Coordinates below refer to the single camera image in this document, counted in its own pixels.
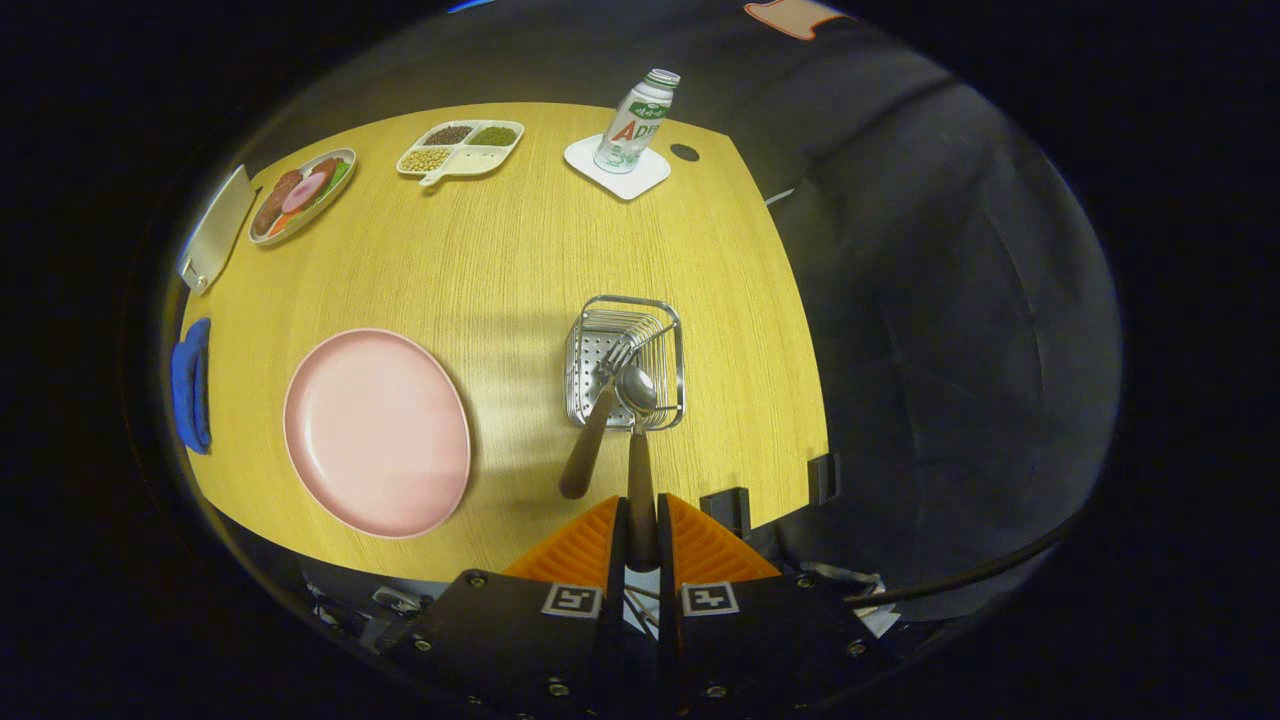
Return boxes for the metal fork with brown handle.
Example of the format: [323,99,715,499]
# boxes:
[558,340,641,501]

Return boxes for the tangle of floor cables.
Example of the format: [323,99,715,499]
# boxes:
[305,580,436,646]

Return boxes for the metal wire basket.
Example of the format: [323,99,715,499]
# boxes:
[564,295,686,432]

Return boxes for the white oval food plate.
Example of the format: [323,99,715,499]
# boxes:
[248,147,358,247]

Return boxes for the long brown sausage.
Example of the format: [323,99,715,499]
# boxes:
[253,170,303,238]

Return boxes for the pink round plate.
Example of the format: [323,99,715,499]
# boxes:
[283,328,472,540]

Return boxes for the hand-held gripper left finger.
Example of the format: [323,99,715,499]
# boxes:
[385,495,631,720]

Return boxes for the white divided dish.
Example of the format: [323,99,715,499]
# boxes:
[396,120,525,188]

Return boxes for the black cable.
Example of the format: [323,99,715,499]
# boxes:
[845,520,1076,604]

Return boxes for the pink ham slice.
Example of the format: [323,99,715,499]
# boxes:
[282,173,328,214]

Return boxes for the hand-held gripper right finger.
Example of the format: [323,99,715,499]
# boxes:
[655,493,898,720]

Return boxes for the white plastic drink bottle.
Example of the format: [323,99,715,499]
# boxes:
[593,69,681,175]

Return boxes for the white square coaster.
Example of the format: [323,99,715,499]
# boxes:
[563,134,672,201]

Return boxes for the blue folded cloth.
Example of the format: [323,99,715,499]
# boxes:
[170,318,213,455]

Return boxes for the metal spoon with brown handle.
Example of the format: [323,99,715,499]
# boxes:
[615,365,661,573]

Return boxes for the white toaster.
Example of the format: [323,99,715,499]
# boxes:
[178,164,257,296]

